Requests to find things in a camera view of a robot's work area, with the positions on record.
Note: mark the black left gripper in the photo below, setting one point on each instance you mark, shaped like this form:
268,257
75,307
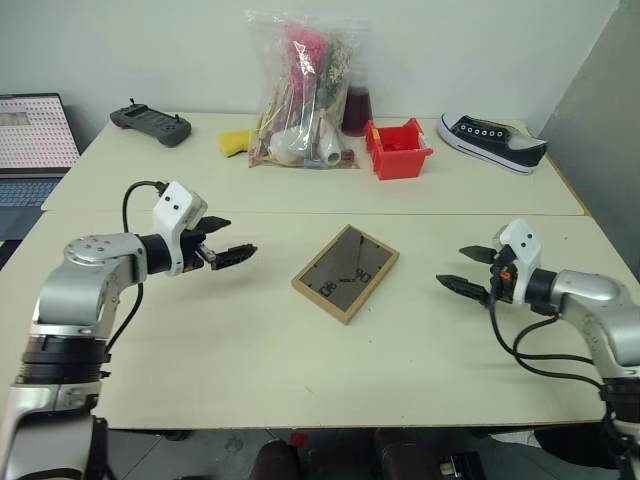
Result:
192,250

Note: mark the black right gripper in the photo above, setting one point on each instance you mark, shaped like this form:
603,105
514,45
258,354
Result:
502,287

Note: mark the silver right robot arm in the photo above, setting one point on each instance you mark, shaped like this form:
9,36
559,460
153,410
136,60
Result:
600,310

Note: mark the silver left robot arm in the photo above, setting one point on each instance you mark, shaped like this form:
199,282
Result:
75,295

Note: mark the yellow sponge cloth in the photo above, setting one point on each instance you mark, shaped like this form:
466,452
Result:
232,141

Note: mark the black and white sneaker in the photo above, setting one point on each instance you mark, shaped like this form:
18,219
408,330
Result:
495,142

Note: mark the red plastic storage bin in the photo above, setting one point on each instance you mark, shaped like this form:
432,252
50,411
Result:
397,155

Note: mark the dark grey handheld controller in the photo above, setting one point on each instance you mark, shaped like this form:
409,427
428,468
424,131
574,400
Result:
150,122

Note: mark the clear plastic bag of flowers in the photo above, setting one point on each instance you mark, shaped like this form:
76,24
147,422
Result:
305,90

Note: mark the dark red liquid jar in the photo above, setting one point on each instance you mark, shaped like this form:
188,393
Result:
357,112

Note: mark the grey laptop computer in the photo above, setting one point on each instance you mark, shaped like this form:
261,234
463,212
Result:
30,135

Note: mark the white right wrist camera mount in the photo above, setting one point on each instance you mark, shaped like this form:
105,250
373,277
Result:
525,250

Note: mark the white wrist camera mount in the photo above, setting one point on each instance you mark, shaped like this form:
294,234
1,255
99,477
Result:
172,207
525,250

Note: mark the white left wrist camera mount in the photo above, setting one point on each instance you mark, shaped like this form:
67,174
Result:
172,207

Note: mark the wooden picture frame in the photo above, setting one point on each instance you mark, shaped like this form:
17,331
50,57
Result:
345,275

